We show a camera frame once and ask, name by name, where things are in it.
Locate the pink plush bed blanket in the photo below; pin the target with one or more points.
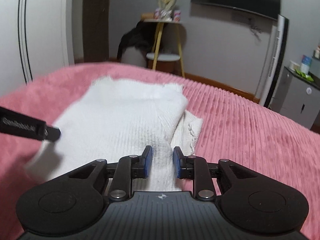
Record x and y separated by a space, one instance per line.
234 127

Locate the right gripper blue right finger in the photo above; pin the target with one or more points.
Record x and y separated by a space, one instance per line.
199 171

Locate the black garment on pouf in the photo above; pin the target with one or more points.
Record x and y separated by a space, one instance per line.
142 37

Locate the yellow legged round side table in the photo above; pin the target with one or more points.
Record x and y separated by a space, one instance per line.
166 54

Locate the white ribbed knit sweater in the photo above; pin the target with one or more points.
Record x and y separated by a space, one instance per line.
117 118

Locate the cream wrapped flower bouquet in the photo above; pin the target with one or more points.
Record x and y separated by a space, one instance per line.
166 2

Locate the dark brown door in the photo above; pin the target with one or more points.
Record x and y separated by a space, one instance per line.
95 30

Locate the grey drawer cabinet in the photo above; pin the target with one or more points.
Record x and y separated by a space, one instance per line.
296 98

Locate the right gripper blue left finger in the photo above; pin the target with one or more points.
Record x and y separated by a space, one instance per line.
126 170

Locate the blue white box on cabinet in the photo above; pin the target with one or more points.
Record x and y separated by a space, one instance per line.
305 64

